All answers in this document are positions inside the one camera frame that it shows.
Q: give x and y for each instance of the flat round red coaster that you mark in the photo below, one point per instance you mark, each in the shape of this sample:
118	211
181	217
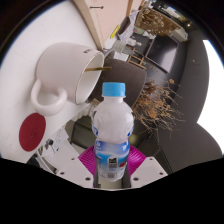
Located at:
31	131

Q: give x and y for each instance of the black wall screen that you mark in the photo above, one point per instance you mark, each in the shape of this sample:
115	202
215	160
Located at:
166	53

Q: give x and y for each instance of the small yellow flat object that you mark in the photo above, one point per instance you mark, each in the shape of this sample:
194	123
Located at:
115	32

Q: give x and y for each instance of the printed paper sheet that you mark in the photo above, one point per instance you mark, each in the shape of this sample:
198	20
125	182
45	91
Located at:
128	25

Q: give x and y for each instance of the long ceiling light strip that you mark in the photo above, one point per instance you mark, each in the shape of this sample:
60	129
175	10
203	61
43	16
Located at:
213	96

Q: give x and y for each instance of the carved wooden relief sculpture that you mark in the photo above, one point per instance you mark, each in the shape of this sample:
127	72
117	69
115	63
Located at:
156	20

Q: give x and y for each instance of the wooden easel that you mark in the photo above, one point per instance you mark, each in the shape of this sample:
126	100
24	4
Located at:
136	59

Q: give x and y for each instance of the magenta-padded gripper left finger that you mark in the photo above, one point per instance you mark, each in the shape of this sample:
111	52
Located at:
87	161

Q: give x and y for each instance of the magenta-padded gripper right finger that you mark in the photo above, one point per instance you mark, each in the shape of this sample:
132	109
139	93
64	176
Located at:
136	161

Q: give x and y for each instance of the pile of papers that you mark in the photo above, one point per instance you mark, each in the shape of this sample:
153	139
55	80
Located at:
55	141

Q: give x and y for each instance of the white ceramic mug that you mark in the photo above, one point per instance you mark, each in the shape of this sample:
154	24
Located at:
60	71

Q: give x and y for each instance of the white bottle with blue cap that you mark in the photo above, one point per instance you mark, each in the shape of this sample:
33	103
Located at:
112	126

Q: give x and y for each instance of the dark pot with dried plant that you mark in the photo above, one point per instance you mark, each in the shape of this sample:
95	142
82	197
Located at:
130	78

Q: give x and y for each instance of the wooden stir stick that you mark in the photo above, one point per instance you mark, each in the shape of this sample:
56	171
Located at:
98	69

